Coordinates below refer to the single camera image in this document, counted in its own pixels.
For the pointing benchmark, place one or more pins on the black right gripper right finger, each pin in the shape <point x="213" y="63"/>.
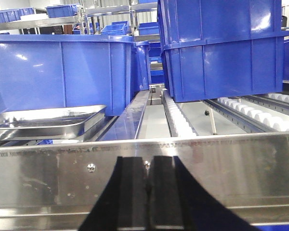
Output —
<point x="179" y="203"/>

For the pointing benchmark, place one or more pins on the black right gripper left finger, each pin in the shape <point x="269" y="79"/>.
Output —
<point x="122" y="205"/>

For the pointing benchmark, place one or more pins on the silver metal tray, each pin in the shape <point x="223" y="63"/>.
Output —
<point x="54" y="123"/>

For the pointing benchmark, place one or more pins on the white roller track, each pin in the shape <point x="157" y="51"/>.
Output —
<point x="179" y="126"/>

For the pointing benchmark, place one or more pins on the stacked blue bin right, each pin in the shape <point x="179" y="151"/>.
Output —
<point x="221" y="48"/>

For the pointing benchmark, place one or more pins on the large blue bin left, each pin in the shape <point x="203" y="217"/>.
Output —
<point x="55" y="71"/>

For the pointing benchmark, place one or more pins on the background steel shelving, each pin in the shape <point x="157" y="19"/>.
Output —
<point x="85" y="16"/>

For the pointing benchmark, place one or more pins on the small blue bin on shelf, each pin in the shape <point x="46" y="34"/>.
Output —
<point x="57" y="11"/>

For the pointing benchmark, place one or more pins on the stainless steel rack front rail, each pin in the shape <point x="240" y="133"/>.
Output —
<point x="55" y="187"/>

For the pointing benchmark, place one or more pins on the steel lane divider rail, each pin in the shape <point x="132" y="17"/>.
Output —
<point x="127" y="125"/>

